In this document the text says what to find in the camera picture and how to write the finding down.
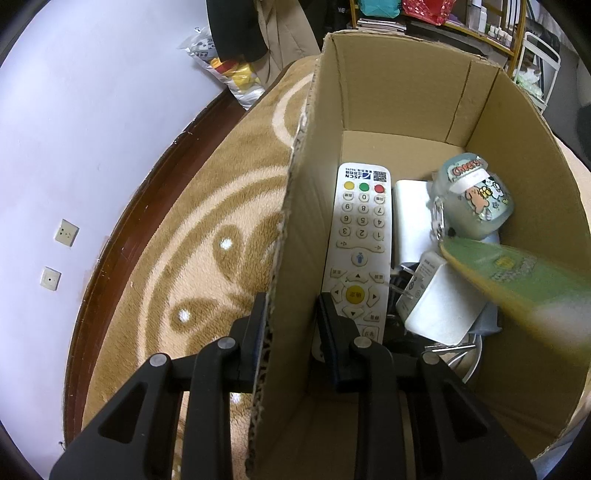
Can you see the beige patterned rug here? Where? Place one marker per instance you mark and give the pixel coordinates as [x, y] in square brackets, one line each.
[213, 251]

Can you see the teal gift bag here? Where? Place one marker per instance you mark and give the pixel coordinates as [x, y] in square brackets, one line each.
[380, 8]

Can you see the wall socket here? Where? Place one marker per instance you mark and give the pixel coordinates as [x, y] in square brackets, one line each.
[50, 278]
[66, 233]

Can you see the black hanging garment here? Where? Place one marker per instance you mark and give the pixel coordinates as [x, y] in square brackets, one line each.
[235, 30]

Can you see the beige trench coat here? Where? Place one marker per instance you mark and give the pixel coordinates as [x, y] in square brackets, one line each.
[288, 36]

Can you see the cardboard box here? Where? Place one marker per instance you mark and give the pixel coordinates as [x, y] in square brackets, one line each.
[408, 105]

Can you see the upper wall socket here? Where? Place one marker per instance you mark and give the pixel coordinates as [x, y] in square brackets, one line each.
[66, 233]

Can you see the red gift bag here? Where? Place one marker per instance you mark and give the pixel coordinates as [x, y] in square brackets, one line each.
[434, 12]

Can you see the white cosmetic bottles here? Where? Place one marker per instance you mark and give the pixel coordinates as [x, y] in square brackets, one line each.
[495, 18]

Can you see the lower wall socket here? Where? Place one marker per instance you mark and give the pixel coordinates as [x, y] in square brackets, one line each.
[50, 278]

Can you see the snack bag on floor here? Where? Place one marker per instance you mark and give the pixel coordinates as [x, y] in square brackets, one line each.
[237, 76]

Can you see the white remote control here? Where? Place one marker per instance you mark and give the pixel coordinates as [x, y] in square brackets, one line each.
[358, 265]

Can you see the white power adapter cube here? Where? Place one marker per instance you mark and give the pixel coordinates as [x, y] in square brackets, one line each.
[412, 222]

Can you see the yellow green case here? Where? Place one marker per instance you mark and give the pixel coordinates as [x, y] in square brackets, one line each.
[550, 302]

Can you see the wooden bookshelf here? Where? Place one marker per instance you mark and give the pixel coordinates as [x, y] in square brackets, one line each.
[456, 33]

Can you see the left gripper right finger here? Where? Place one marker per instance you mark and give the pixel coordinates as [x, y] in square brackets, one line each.
[416, 418]

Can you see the green cartoon earbuds case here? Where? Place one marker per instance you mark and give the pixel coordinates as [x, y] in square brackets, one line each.
[471, 201]

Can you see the stack of books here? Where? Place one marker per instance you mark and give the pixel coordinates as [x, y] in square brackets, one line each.
[379, 25]

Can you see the white charger block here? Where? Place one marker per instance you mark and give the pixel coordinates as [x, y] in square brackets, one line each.
[438, 303]

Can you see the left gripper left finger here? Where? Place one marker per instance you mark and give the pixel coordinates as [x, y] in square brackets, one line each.
[171, 418]

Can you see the white utility cart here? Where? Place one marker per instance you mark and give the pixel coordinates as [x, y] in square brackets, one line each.
[537, 70]

